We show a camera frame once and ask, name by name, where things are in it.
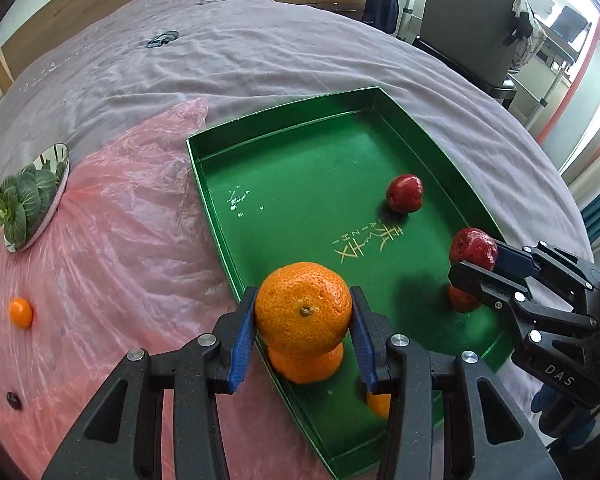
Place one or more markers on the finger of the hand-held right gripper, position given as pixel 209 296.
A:
pixel 515 260
pixel 485 285

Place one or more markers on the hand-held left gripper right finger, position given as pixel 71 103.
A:
pixel 362 347

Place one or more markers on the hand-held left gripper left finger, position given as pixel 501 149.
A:
pixel 242 342

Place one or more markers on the red fruit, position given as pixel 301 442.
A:
pixel 404 192
pixel 472 247
pixel 462 301

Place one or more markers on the orange mandarin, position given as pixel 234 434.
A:
pixel 20 312
pixel 305 371
pixel 302 310
pixel 379 405

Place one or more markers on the green tray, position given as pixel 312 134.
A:
pixel 305 185

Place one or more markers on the person's right hand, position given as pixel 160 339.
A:
pixel 565 425

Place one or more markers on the pink plastic sheet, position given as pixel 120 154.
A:
pixel 130 235

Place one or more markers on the dark purple plum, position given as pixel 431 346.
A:
pixel 13 400

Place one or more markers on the grey chair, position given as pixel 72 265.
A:
pixel 470 25

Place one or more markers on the bok choy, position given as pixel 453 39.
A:
pixel 25 200

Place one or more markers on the dark tote bag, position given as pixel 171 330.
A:
pixel 381 7

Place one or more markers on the small black object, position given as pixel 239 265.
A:
pixel 161 39

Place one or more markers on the wooden headboard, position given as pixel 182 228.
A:
pixel 35 30

